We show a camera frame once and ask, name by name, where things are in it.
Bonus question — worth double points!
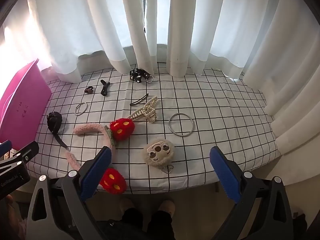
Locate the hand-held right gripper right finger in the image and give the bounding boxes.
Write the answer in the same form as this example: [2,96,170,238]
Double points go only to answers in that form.
[209,146,293,240]

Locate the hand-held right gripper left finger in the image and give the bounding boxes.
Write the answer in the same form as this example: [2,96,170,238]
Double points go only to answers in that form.
[26,146,112,240]

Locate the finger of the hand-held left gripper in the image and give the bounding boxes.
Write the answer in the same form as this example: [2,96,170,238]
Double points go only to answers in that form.
[0,140,13,159]
[0,141,40,173]

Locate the large silver bangle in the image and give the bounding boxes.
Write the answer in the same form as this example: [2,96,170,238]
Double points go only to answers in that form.
[168,113,194,138]

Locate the brown snap hair clip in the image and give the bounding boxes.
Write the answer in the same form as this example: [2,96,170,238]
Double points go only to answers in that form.
[129,94,150,107]

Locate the black bow hair clip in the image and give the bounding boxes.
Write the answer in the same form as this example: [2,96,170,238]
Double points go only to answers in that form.
[47,112,69,148]

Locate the beige slipper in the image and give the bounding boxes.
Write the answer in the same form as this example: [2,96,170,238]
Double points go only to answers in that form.
[119,198,137,215]
[157,199,176,216]

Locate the pink fuzzy mushroom headband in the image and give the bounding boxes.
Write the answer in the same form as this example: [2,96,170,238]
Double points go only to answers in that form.
[65,118,135,195]

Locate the pink storage box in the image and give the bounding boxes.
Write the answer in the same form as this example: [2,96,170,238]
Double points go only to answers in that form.
[0,58,52,151]

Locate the thin silver bangle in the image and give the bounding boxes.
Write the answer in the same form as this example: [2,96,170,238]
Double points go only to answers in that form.
[74,102,88,116]

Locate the black checked white tablecloth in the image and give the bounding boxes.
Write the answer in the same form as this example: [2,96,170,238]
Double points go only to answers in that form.
[26,66,279,195]

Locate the person's feet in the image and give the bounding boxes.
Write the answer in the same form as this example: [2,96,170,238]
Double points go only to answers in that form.
[120,202,175,240]

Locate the pearl claw hair clip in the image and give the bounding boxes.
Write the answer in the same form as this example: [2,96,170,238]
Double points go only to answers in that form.
[128,96,159,125]

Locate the black patterned scrunchie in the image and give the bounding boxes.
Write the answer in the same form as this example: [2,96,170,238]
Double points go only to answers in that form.
[129,68,150,83]

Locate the white curtain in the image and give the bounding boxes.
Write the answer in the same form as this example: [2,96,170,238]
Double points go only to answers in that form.
[0,0,320,155]

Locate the beige plush face keychain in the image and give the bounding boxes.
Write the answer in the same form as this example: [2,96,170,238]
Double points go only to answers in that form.
[142,138,175,174]

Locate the black knotted hair tie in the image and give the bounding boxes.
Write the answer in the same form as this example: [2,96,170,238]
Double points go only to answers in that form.
[100,79,113,97]

